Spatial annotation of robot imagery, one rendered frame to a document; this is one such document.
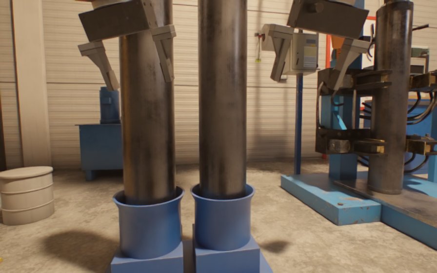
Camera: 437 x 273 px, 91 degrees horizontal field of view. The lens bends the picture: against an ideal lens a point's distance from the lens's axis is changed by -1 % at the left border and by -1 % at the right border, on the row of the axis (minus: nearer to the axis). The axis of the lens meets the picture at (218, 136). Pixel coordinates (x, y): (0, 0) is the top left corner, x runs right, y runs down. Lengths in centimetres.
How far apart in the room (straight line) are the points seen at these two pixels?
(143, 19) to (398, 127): 177
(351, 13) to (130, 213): 89
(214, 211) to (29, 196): 135
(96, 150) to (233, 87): 214
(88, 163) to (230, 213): 215
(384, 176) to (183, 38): 292
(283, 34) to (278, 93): 326
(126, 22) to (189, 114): 292
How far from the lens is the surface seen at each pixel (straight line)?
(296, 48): 258
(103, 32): 51
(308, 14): 47
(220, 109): 88
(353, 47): 53
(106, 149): 276
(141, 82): 88
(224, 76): 90
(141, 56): 90
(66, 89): 370
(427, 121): 366
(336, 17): 49
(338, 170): 233
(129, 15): 48
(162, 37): 46
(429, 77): 208
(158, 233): 96
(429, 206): 190
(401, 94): 196
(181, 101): 336
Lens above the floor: 69
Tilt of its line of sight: 5 degrees down
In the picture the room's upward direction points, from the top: straight up
